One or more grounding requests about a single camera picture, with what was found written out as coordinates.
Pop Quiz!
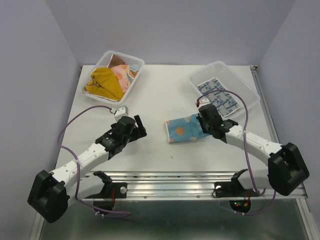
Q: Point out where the blue white logo towel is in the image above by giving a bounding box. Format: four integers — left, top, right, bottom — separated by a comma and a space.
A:
197, 78, 243, 117

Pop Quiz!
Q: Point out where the blue polka dot towel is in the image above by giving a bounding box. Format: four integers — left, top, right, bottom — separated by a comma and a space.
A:
165, 113, 209, 144

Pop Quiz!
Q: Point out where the mustard yellow towel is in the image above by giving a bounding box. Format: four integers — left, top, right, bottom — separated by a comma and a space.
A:
82, 67, 124, 101

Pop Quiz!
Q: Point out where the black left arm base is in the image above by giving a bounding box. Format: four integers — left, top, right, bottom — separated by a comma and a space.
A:
79, 171, 129, 218

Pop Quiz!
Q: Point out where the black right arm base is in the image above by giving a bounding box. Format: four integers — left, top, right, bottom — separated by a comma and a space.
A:
211, 169, 261, 215

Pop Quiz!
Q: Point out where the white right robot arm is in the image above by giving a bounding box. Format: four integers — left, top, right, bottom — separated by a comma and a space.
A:
196, 103, 310, 197

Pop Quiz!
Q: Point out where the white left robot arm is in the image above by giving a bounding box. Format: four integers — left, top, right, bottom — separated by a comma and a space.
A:
27, 115, 147, 223

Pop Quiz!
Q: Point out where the white basket holding towels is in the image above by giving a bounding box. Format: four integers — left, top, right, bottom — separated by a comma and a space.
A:
80, 51, 145, 105

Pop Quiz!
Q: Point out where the empty white plastic basket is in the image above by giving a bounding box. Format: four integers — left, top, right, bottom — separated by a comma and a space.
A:
187, 61, 260, 118

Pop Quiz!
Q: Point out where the orange peach patterned towel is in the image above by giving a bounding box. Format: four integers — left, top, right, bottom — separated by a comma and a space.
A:
108, 54, 139, 93

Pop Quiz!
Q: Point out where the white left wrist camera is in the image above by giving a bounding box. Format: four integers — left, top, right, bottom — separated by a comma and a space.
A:
111, 105, 129, 119

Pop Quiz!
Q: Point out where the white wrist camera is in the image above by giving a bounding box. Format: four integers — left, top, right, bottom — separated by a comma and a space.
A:
111, 105, 129, 119
196, 97, 210, 108

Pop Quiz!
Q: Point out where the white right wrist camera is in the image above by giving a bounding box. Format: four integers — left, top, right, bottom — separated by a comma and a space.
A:
196, 97, 210, 108

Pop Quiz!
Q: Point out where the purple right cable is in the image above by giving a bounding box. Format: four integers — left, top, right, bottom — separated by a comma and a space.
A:
196, 89, 277, 216

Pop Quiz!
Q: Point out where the purple cable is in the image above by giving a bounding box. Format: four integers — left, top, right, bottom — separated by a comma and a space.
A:
196, 89, 277, 216
57, 106, 132, 219

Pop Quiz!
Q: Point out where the aluminium mounting rail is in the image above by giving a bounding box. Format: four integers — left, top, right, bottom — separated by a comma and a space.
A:
77, 171, 308, 202

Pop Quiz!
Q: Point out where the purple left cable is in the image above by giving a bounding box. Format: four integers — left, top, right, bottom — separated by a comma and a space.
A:
57, 106, 132, 219

